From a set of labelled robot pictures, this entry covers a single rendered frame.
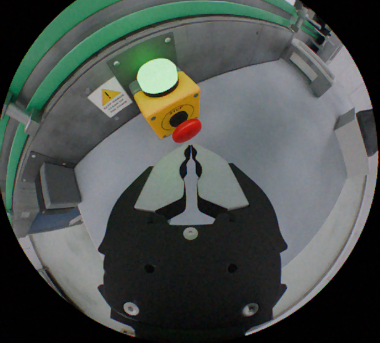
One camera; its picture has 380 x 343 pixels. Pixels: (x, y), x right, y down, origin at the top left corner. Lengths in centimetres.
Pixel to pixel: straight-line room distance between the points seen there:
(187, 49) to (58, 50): 17
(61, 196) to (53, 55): 21
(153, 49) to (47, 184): 26
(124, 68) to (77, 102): 7
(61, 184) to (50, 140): 9
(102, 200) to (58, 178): 10
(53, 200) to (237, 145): 32
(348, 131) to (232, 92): 40
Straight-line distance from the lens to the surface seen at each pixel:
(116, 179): 22
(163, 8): 18
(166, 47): 17
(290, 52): 52
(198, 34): 19
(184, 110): 15
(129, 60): 16
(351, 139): 50
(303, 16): 47
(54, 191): 26
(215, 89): 25
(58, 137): 23
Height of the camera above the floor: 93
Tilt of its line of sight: 77 degrees down
